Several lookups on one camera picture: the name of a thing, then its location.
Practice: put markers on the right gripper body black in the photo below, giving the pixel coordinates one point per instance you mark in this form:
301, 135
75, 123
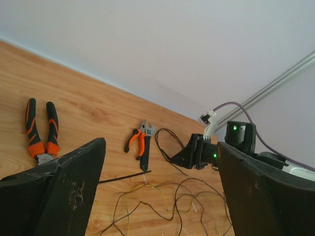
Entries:
206, 153

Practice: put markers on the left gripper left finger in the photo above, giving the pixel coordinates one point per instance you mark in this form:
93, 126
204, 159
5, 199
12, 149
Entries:
55, 198

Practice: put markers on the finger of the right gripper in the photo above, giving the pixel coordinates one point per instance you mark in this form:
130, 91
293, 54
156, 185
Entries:
186, 157

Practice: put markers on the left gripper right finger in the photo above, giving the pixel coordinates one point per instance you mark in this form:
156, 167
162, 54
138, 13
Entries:
263, 200

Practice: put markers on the black zip tie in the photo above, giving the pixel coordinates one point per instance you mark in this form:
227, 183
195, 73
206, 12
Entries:
124, 177

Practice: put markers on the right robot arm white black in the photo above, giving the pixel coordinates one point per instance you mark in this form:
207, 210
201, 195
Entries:
244, 137

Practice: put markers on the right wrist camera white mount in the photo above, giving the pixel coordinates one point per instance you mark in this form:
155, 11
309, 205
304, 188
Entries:
210, 122

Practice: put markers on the adjustable wrench black handle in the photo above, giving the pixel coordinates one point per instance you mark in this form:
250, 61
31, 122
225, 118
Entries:
144, 158

